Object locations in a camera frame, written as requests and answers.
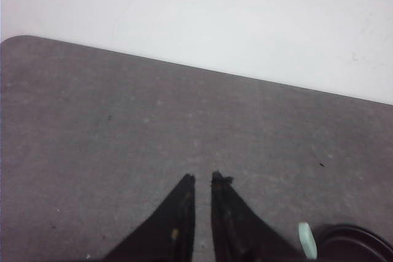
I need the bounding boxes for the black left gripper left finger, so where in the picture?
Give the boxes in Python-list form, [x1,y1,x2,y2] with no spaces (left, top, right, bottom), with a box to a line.
[103,174,196,261]

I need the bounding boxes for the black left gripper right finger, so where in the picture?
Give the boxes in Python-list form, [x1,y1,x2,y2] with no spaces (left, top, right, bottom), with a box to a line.
[211,171,304,261]

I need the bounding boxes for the black frying pan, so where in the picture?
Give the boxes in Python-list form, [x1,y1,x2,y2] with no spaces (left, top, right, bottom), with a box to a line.
[298,222,392,261]

